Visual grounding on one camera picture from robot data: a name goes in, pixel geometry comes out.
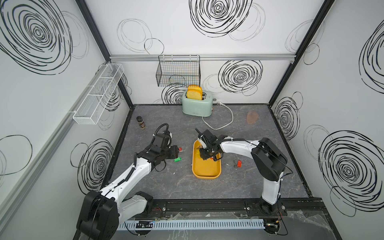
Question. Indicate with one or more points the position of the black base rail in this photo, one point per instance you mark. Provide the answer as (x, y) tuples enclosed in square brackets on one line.
[(164, 208)]

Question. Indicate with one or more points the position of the yellow toast slice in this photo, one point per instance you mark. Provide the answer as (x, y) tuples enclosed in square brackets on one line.
[(194, 92)]

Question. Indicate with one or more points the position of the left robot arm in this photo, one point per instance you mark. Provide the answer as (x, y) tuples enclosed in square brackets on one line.
[(104, 211)]

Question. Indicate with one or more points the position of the black wire wall basket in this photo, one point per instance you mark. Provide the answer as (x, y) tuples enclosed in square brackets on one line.
[(181, 70)]

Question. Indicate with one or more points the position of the yellow plastic storage box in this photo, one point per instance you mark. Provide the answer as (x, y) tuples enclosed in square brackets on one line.
[(205, 169)]

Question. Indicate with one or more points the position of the grey slotted cable duct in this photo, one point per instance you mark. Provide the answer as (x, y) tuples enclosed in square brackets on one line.
[(231, 224)]

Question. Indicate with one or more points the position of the white mesh wall shelf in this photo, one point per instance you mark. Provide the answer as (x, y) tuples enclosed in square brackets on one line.
[(102, 88)]

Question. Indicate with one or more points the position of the mint green toaster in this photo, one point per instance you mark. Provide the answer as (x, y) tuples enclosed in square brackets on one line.
[(200, 108)]

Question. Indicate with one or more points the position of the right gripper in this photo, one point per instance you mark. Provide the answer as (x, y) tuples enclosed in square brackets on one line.
[(203, 156)]

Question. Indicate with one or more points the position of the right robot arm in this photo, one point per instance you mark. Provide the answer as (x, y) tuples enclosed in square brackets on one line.
[(270, 161)]

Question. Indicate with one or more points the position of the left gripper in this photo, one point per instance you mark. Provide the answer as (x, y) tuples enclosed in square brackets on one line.
[(174, 152)]

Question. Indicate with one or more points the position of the small brown spice bottle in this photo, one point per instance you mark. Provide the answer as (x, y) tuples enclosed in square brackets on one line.
[(141, 122)]

